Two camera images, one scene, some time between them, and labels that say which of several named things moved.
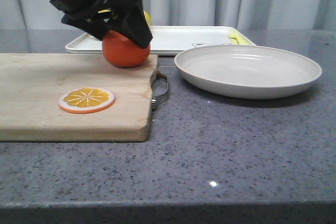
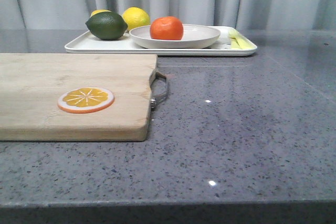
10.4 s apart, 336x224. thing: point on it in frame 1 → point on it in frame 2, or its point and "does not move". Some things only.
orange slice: x=85 y=100 does not move
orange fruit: x=119 y=51 → x=167 y=28
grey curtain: x=248 y=0 does not move
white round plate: x=246 y=72 → x=193 y=36
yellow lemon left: x=103 y=11 does not move
